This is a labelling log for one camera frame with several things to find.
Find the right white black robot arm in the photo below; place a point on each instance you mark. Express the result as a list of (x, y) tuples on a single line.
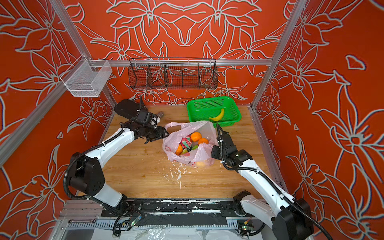
[(288, 218)]

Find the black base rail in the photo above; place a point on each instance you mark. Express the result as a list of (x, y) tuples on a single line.
[(186, 212)]

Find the green plastic basket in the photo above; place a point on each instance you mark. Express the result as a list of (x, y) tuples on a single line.
[(202, 109)]

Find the white wire wall basket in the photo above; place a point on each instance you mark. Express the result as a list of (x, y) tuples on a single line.
[(85, 80)]

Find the orange fruit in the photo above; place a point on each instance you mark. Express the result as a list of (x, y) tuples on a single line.
[(203, 141), (196, 136)]

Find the pink plastic bag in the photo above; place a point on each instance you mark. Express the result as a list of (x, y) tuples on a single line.
[(202, 153)]

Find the yellow green pear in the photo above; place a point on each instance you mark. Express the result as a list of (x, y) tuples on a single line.
[(200, 164)]

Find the black oval tray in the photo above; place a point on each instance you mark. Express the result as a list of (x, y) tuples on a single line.
[(130, 109)]

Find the black wire wall basket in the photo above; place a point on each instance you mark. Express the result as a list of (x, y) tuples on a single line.
[(173, 74)]

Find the red green dragon fruit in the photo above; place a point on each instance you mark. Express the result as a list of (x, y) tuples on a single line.
[(187, 143)]

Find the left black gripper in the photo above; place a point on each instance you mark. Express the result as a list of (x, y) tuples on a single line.
[(161, 133)]

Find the yellow banana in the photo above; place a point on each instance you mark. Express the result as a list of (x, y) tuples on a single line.
[(218, 117)]

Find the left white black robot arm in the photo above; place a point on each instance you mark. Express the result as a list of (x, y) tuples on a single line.
[(84, 177)]

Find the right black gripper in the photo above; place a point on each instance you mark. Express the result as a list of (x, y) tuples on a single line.
[(213, 153)]

